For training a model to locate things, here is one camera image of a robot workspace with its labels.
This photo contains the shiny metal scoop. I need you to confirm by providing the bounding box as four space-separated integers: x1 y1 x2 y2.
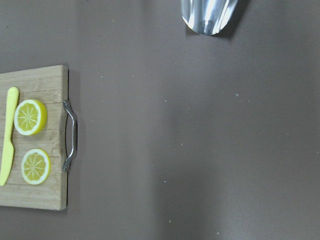
180 0 238 36

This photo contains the lower lemon slice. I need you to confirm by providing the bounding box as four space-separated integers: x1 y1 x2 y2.
14 99 48 136

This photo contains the lemon slice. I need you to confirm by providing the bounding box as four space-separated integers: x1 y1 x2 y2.
21 148 51 185
14 99 48 136

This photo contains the upper lemon slice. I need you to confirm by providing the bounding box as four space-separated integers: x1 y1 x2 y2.
21 148 51 185

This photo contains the yellow plastic knife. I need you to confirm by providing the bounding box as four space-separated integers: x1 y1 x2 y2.
0 87 20 187

